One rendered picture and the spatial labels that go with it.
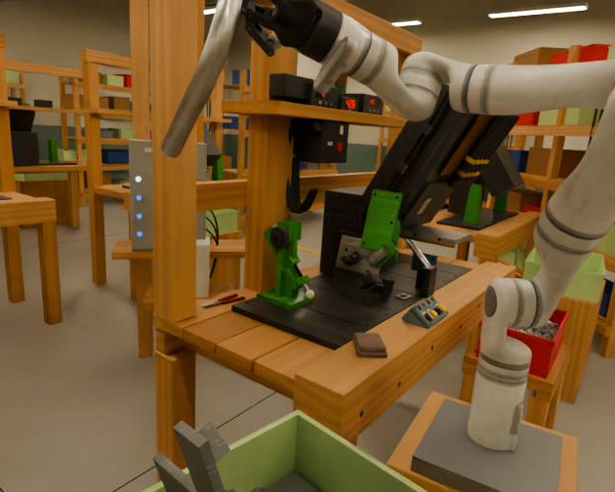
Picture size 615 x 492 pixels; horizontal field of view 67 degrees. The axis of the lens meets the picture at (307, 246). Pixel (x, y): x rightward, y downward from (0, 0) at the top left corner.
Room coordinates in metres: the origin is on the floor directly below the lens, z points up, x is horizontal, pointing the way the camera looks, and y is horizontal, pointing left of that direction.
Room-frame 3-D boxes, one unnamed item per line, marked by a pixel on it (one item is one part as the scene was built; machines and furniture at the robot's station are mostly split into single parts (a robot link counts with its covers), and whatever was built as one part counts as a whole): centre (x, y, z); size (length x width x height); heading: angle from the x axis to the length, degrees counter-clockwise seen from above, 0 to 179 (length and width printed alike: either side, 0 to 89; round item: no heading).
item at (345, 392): (1.56, -0.49, 0.82); 1.50 x 0.14 x 0.15; 144
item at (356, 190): (1.90, -0.22, 1.07); 0.30 x 0.18 x 0.34; 144
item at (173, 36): (1.91, -0.02, 1.36); 1.49 x 0.09 x 0.97; 144
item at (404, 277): (1.73, -0.26, 0.89); 1.10 x 0.42 x 0.02; 144
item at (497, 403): (0.83, -0.39, 0.97); 0.09 x 0.09 x 0.17; 67
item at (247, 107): (1.88, -0.05, 1.52); 0.90 x 0.25 x 0.04; 144
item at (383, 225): (1.63, -0.27, 1.17); 0.13 x 0.12 x 0.20; 144
